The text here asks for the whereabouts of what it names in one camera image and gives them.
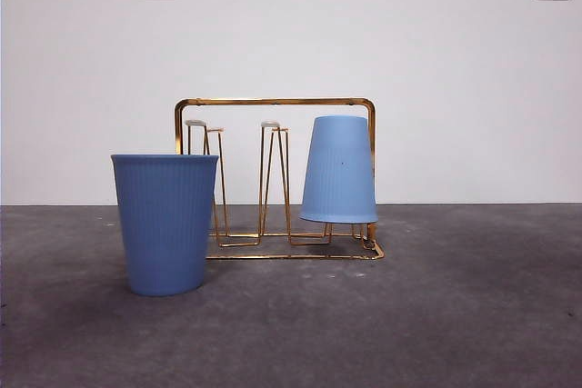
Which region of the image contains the blue ribbed plastic cup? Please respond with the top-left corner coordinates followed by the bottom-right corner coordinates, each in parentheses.
top-left (298, 115), bottom-right (379, 224)
top-left (110, 154), bottom-right (220, 297)

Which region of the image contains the gold wire cup rack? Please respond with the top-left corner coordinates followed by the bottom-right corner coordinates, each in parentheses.
top-left (174, 96), bottom-right (386, 263)

